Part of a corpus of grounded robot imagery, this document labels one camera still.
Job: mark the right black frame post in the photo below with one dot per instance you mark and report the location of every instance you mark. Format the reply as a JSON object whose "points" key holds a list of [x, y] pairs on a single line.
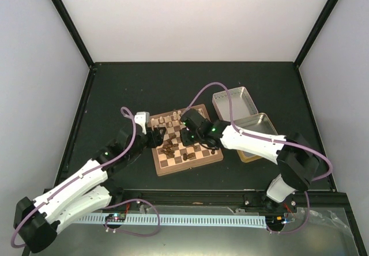
{"points": [[315, 31]]}

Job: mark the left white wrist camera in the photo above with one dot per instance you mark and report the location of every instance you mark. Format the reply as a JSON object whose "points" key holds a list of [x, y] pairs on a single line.
{"points": [[142, 118]]}

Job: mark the black front rail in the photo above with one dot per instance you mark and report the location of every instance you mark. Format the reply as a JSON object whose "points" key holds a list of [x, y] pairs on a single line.
{"points": [[252, 201]]}

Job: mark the left black frame post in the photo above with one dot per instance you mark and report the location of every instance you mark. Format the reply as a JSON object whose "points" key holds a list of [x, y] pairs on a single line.
{"points": [[71, 28]]}

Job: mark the pile of dark chess pieces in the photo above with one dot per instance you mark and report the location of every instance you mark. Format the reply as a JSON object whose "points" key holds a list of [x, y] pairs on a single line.
{"points": [[172, 148]]}

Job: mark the wooden chess board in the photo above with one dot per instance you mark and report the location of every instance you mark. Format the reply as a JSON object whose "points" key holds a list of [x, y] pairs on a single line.
{"points": [[203, 156]]}

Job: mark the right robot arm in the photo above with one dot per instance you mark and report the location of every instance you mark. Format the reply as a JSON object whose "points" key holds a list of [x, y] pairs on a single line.
{"points": [[297, 166]]}

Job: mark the pink rimmed metal tin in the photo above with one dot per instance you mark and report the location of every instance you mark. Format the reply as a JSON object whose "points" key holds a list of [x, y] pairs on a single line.
{"points": [[242, 104]]}

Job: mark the row of white chess pieces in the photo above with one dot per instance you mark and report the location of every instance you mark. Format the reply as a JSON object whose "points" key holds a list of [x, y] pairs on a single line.
{"points": [[167, 119]]}

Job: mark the black frame post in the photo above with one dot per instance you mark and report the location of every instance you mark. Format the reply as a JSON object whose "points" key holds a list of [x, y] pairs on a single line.
{"points": [[315, 31], [71, 28]]}

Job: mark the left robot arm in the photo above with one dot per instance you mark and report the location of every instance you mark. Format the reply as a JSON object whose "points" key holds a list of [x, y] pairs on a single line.
{"points": [[40, 220]]}

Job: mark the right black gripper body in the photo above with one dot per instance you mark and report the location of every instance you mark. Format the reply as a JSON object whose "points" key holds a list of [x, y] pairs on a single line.
{"points": [[189, 140]]}

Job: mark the light blue slotted cable duct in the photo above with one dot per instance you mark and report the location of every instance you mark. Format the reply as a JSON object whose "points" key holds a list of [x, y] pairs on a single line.
{"points": [[179, 220]]}

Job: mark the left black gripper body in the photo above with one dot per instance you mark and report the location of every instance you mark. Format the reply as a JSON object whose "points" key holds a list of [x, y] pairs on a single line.
{"points": [[154, 139]]}

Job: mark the small circuit board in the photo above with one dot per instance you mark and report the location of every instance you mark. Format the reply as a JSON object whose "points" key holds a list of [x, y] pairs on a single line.
{"points": [[116, 217]]}

